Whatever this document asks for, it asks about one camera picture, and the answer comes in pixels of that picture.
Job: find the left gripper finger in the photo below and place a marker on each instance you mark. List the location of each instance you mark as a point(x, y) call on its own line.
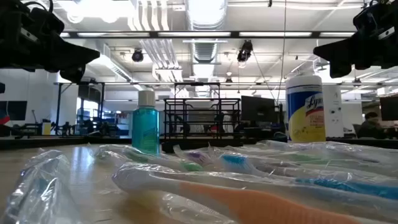
point(74, 75)
point(73, 56)

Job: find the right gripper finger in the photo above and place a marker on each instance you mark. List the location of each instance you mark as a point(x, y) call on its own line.
point(340, 51)
point(340, 71)

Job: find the teal mouthwash bottle white cap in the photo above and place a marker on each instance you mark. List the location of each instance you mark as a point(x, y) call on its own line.
point(145, 124)

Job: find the green toothbrush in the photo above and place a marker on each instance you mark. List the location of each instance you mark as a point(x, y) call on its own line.
point(191, 166)
point(298, 157)

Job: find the blue toothbrush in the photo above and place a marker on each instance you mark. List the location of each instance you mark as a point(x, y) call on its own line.
point(40, 186)
point(348, 186)

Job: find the purple toothbrush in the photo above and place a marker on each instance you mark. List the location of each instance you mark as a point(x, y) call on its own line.
point(199, 157)

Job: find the white pillar with signs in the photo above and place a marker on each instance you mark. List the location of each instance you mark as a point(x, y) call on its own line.
point(333, 110)

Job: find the Lysol wipes canister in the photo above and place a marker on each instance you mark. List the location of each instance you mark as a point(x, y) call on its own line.
point(304, 118)

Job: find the yellow box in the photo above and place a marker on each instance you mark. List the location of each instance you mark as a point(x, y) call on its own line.
point(46, 128)

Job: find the black computer monitor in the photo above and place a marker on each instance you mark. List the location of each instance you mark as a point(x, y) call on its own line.
point(389, 107)
point(258, 109)

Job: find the person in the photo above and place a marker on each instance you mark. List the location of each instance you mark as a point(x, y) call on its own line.
point(371, 126)

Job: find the black ceiling-mounted device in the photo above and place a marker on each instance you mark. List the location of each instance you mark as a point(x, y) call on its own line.
point(137, 55)
point(245, 51)

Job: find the black metal workstation frame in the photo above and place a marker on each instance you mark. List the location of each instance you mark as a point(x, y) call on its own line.
point(58, 105)

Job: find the dark wall screen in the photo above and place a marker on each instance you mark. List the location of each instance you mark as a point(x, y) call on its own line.
point(14, 110)

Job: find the overhead frame bar with lights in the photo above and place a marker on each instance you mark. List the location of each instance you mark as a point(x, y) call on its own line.
point(199, 34)

